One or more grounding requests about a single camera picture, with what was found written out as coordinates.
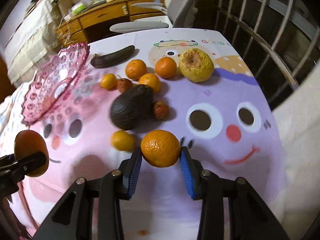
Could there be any blackened overripe banana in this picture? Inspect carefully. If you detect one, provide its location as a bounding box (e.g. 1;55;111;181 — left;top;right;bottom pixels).
91;45;136;69

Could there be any cartoon printed bedsheet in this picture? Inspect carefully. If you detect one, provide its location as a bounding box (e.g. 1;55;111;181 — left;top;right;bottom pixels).
1;28;284;234

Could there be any red lychee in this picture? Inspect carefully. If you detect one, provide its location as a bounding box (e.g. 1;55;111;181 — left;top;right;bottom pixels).
116;78;133;93
153;101;169;120

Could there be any red lychee back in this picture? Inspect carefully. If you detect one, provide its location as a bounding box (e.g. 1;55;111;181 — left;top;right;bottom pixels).
116;78;133;93

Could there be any pink plastic fruit tray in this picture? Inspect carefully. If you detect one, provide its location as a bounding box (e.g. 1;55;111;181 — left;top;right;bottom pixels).
22;43;89;126

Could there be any grey office chair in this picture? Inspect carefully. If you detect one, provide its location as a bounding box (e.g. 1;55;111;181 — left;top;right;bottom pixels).
110;0;197;34

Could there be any large orange mandarin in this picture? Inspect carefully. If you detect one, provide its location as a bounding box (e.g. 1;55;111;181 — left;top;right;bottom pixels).
140;129;181;168

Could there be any small yellow-orange kumquat back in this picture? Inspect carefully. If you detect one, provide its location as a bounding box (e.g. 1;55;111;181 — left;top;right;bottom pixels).
100;73;117;90

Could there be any dark avocado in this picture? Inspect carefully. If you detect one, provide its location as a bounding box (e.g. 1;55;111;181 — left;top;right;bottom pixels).
110;85;153;131

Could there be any wooden desk with drawers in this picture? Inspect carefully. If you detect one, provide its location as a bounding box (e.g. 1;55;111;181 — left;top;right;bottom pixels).
55;0;164;47

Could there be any metal bed rail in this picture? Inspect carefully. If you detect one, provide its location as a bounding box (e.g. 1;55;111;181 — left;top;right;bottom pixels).
213;0;319;108

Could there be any white pleated furniture cover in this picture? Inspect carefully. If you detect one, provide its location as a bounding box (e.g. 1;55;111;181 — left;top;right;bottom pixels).
5;0;61;87

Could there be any red lychee front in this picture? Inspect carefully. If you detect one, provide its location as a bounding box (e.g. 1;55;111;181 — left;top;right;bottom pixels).
153;101;169;120

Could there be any small yellow-orange kumquat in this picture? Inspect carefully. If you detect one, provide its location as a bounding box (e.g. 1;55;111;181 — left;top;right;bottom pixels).
100;73;117;90
111;130;135;152

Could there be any small yellow-orange kumquat front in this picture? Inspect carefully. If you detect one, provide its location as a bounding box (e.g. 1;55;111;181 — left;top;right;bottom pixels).
111;130;135;152

